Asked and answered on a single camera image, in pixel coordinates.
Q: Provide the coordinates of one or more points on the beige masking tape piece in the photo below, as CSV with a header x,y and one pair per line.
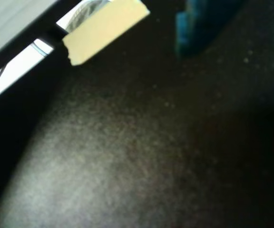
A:
x,y
103,33

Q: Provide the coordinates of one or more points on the black metal frame bar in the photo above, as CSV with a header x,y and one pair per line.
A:
x,y
8,53

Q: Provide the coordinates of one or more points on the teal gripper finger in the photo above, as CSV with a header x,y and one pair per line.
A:
x,y
194,26

